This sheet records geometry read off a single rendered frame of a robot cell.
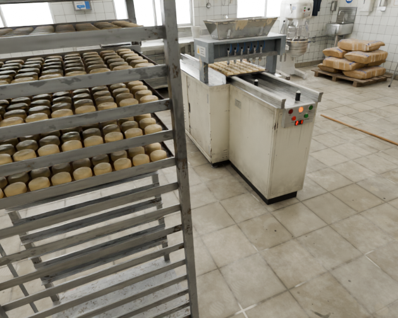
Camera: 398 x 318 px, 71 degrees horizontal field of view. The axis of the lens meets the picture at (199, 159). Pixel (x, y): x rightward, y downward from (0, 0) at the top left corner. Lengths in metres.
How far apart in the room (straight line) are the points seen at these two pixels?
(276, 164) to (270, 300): 0.91
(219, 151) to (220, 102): 0.49
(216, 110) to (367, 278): 1.63
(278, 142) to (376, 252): 0.95
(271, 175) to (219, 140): 0.70
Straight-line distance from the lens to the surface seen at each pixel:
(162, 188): 0.88
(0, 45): 0.72
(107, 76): 0.72
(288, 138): 2.06
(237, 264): 1.91
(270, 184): 2.19
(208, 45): 2.33
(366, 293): 1.97
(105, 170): 0.85
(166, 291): 1.63
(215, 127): 2.54
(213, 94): 2.43
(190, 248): 1.05
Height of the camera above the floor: 1.48
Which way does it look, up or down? 30 degrees down
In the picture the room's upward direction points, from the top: 3 degrees counter-clockwise
